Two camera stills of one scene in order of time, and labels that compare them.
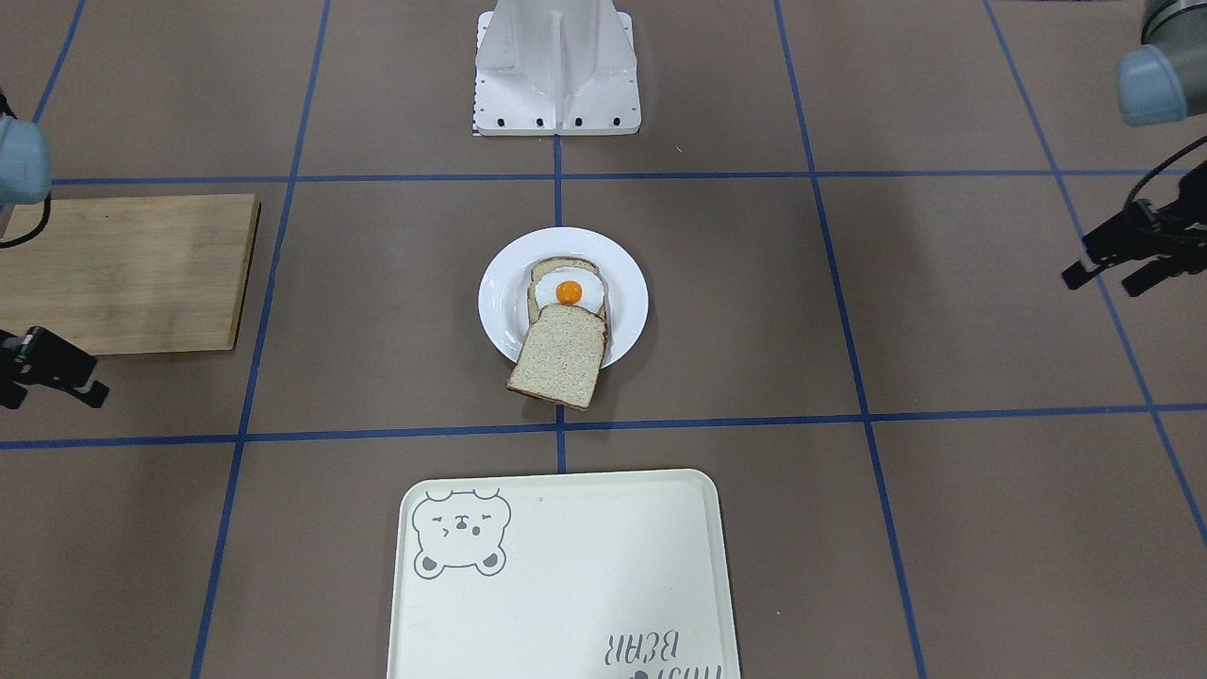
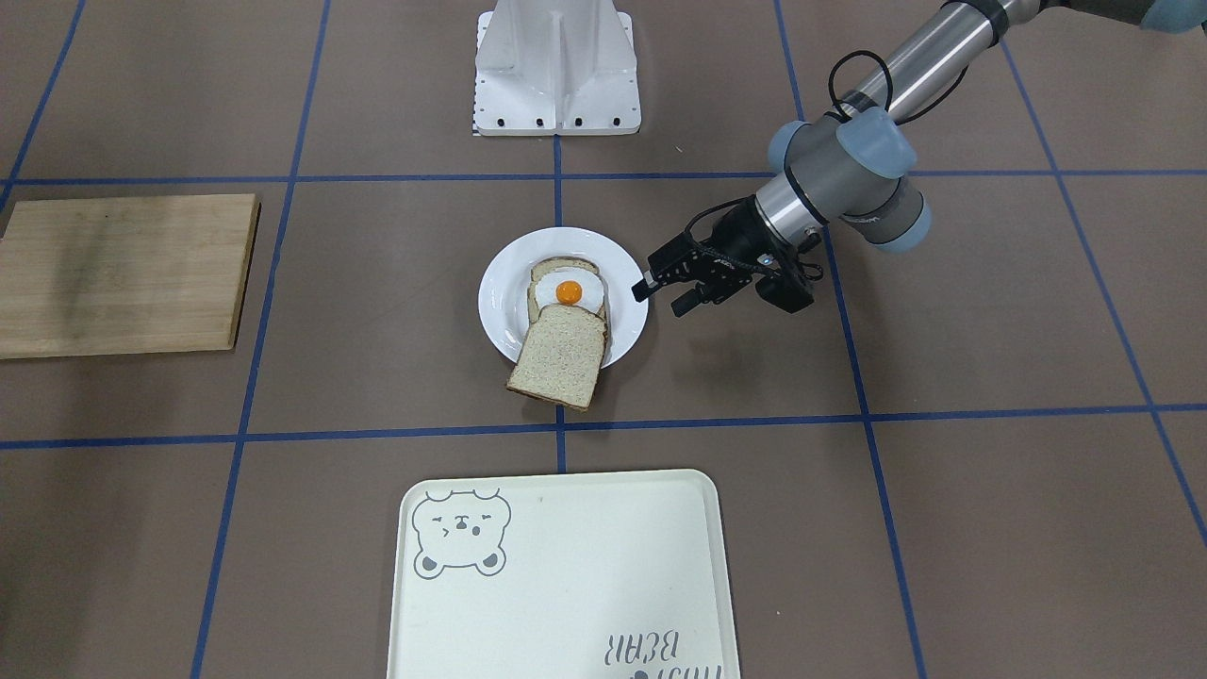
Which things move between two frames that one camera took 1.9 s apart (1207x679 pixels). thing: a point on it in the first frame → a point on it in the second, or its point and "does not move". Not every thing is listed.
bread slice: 562,357 does not move
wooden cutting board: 132,273 does not move
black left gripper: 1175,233 → 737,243
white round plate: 504,288 does not move
